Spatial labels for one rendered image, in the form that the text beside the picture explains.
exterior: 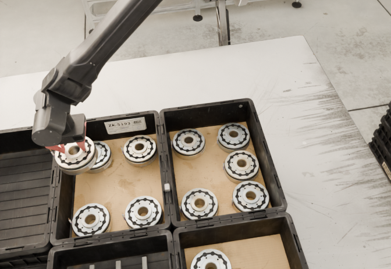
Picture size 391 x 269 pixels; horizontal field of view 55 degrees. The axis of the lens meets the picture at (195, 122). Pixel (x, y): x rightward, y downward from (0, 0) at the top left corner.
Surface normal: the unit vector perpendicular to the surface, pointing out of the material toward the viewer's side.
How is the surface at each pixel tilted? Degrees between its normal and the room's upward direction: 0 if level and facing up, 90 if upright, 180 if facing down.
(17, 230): 0
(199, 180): 0
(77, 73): 89
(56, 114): 47
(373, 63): 0
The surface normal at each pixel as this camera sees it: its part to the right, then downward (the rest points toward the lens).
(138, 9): 0.19, 0.74
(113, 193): -0.04, -0.64
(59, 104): 0.69, -0.54
